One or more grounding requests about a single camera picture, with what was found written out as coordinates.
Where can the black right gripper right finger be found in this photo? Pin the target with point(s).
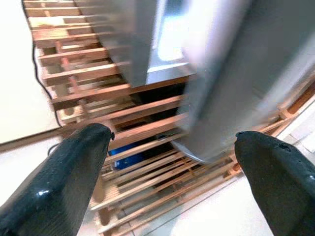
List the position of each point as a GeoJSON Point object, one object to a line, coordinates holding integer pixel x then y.
{"type": "Point", "coordinates": [280, 182]}

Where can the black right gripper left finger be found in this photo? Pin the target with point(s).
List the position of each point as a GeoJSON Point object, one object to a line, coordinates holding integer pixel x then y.
{"type": "Point", "coordinates": [54, 182]}

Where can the fridge door with shelf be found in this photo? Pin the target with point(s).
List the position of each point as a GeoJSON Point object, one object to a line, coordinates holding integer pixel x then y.
{"type": "Point", "coordinates": [236, 81]}

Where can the silver fridge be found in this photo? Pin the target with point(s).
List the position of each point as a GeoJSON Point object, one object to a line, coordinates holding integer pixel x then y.
{"type": "Point", "coordinates": [133, 49]}

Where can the blue object under pallet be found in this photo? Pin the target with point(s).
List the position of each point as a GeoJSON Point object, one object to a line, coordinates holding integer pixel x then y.
{"type": "Point", "coordinates": [123, 162]}

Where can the wooden slat pallet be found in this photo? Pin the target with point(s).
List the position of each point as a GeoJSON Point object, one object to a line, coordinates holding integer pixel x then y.
{"type": "Point", "coordinates": [86, 71]}

